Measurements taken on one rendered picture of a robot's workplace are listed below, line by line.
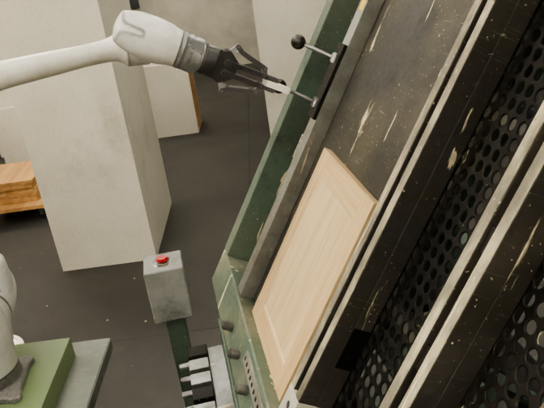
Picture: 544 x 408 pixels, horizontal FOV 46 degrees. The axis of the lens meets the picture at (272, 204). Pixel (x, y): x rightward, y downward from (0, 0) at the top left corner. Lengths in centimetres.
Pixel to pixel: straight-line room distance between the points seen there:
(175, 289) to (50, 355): 40
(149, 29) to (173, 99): 497
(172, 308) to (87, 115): 203
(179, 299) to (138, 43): 82
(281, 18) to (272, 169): 330
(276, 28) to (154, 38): 365
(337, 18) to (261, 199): 57
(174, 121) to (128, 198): 269
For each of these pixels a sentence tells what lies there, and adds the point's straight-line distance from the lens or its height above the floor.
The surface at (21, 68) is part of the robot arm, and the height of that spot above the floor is 160.
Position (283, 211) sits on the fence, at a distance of 171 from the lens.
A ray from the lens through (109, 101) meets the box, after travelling 379.
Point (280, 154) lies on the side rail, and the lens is 191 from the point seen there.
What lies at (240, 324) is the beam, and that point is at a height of 89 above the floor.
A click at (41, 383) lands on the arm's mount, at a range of 185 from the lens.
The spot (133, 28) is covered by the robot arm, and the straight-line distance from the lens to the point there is 154.
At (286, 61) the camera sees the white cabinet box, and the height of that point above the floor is 82.
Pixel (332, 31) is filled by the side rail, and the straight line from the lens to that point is 187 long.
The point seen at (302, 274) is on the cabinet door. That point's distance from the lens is 149.
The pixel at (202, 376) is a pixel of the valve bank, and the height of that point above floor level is 77.
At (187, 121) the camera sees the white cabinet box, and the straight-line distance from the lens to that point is 655.
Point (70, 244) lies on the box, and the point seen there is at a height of 18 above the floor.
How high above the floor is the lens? 183
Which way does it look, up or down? 23 degrees down
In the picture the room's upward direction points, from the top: 8 degrees counter-clockwise
